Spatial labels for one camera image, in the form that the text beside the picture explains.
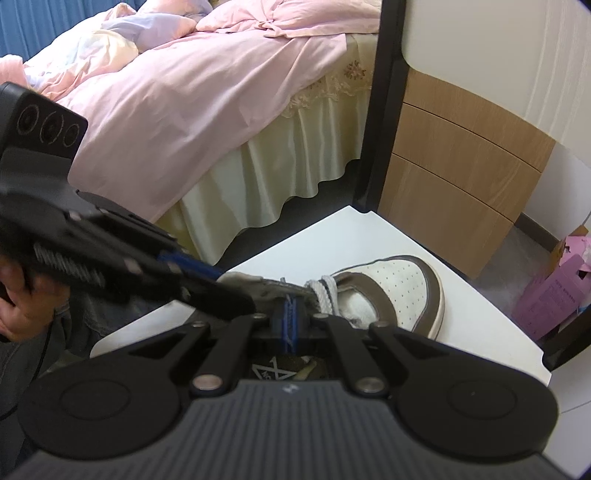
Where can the white shoelace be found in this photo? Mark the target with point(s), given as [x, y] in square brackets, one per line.
[323, 295]

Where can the person's left hand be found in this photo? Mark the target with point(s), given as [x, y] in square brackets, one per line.
[27, 314]

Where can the pink cardboard box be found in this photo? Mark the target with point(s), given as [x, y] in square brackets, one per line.
[549, 300]

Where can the wooden drawer cabinet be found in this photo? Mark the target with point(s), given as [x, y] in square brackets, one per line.
[461, 184]

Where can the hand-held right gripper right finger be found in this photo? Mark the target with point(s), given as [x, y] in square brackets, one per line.
[300, 330]

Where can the white chair with black frame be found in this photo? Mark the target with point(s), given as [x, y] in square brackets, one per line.
[485, 46]

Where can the person's grey trousers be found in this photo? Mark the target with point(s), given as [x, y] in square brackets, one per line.
[92, 318]

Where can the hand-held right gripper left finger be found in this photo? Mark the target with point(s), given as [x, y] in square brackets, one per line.
[282, 330]

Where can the pink blanket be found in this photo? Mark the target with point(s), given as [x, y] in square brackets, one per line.
[184, 115]

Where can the white and brown sneaker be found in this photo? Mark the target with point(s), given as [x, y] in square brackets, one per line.
[401, 286]

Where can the pink pillow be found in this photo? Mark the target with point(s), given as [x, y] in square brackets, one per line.
[300, 18]

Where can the pastel striped quilt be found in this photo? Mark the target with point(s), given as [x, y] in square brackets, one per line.
[92, 50]

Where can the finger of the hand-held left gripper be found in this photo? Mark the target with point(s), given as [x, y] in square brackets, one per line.
[184, 265]
[221, 300]

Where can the blue curtain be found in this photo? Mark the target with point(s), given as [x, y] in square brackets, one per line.
[46, 27]

